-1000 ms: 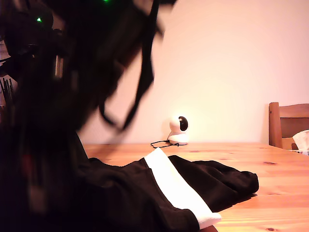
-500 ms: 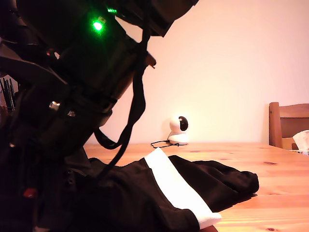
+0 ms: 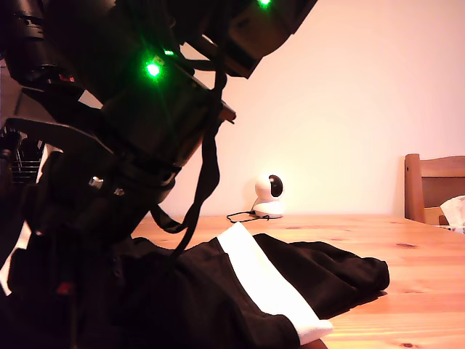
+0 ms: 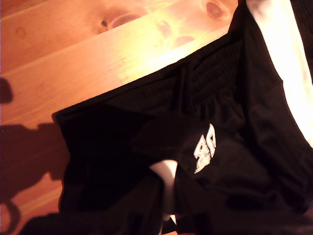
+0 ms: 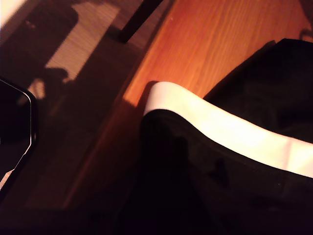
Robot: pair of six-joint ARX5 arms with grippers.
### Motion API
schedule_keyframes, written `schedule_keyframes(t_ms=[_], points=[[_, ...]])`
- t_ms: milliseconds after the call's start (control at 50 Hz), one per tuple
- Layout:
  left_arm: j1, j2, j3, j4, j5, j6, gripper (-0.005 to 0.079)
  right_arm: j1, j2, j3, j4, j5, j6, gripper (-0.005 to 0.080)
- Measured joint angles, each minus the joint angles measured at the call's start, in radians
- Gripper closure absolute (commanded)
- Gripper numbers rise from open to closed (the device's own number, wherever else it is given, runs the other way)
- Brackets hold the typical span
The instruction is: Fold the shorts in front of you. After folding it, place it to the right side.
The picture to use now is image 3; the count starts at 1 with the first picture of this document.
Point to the white tissue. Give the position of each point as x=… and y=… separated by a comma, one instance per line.
x=454, y=210

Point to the white dome security camera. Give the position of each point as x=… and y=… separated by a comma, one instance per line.
x=267, y=206

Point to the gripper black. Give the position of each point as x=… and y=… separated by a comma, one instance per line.
x=101, y=200

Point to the patterned tissue box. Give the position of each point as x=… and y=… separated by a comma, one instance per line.
x=453, y=229

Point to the wooden chair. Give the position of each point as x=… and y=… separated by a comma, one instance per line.
x=414, y=189

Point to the black shorts with white stripes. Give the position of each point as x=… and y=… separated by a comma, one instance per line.
x=225, y=291

